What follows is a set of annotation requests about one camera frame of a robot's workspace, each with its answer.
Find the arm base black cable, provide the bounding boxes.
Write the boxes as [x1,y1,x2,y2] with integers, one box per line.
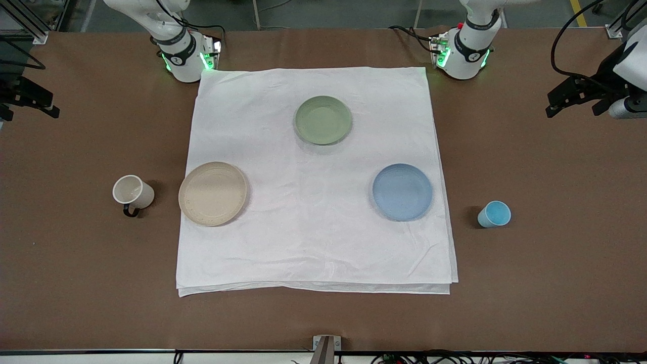
[152,0,226,49]
[388,25,435,51]

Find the white mug with dark handle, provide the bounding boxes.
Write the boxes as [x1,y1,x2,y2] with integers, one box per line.
[112,174,156,218]

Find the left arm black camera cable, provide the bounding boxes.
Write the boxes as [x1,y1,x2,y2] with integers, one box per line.
[551,0,607,79]

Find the green round plate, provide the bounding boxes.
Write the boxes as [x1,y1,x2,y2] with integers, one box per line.
[294,96,353,146]

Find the white tablecloth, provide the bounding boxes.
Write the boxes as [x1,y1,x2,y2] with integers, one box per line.
[176,67,459,297]

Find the black cable bundle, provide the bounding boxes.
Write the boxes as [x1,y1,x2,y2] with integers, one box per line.
[372,352,647,364]

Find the beige round plate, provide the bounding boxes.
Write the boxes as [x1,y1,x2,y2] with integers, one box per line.
[178,161,249,227]

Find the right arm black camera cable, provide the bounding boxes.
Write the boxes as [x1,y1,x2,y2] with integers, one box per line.
[0,38,46,70]

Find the blue round plate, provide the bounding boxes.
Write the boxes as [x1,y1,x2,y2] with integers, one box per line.
[372,163,434,222]

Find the right arm base black cable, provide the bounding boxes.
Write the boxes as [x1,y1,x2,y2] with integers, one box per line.
[152,0,226,49]

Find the aluminium frame profile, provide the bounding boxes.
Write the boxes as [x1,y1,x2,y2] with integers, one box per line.
[0,0,50,45]
[606,0,642,39]

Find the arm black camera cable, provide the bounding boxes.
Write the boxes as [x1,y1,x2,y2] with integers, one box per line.
[0,38,46,70]
[551,0,607,79]

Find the blue cup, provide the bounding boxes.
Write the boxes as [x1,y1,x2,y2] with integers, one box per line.
[477,200,512,229]

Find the left arm base black cable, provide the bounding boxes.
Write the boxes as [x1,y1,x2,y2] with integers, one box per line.
[388,25,435,51]

